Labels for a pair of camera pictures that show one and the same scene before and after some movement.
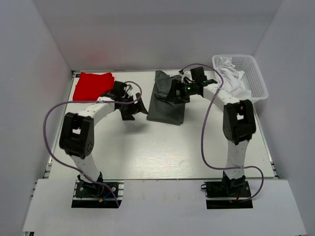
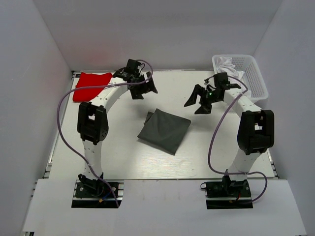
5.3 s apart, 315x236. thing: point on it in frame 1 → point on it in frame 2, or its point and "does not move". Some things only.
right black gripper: (178, 85) → (205, 108)
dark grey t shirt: (161, 109) → (164, 130)
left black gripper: (138, 106) → (149, 86)
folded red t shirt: (90, 87) does not move
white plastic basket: (252, 77) does not move
